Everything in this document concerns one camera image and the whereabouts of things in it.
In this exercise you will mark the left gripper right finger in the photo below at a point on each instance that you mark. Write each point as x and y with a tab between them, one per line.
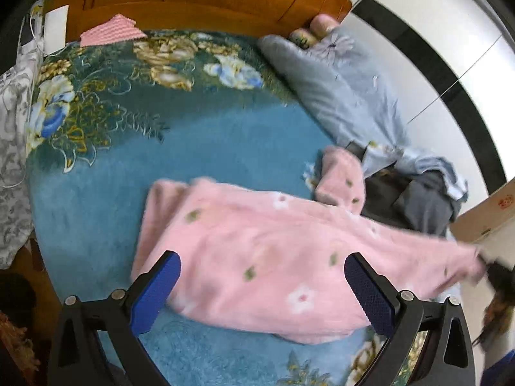
446	357

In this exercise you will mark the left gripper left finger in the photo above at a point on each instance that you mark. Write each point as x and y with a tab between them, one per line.
78	357

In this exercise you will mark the pink fleece floral garment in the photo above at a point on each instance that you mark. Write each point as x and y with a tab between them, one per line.
273	263

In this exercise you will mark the dark grey clothes pile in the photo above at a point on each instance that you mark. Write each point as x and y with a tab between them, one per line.
410	188

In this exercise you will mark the grey patterned cloth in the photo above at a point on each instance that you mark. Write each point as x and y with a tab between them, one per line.
16	215

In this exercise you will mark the cardboard box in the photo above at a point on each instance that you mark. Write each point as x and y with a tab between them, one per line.
490	224

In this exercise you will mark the teal floral bed blanket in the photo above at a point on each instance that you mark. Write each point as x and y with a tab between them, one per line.
108	121

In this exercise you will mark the pink knitted cloth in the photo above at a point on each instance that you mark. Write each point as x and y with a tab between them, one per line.
118	29

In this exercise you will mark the white paper box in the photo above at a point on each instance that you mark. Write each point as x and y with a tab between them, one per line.
55	23

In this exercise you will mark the pink pillow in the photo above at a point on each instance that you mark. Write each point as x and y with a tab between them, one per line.
319	28

